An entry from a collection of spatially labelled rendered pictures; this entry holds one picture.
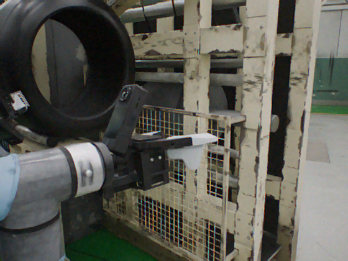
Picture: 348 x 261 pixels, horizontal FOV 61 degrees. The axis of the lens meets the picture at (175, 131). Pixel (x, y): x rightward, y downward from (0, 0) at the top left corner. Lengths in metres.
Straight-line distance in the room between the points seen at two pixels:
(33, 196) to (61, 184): 0.04
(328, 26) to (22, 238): 10.11
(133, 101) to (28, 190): 0.19
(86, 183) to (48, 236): 0.08
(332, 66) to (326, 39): 0.82
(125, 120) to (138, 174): 0.09
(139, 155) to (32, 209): 0.17
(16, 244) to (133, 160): 0.19
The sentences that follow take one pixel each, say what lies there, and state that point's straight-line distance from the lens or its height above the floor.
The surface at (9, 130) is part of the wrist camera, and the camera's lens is 1.03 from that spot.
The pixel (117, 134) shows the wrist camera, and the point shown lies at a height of 1.09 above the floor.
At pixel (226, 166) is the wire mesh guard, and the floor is 0.80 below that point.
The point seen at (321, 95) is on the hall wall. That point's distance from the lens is 10.20.
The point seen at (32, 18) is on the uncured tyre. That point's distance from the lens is 1.18.
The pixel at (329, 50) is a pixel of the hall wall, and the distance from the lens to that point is 10.25.
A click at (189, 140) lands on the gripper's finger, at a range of 0.49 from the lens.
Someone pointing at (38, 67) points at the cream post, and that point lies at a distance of 1.61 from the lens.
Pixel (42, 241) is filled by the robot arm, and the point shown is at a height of 0.97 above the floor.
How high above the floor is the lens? 1.19
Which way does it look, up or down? 12 degrees down
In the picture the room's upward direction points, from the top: straight up
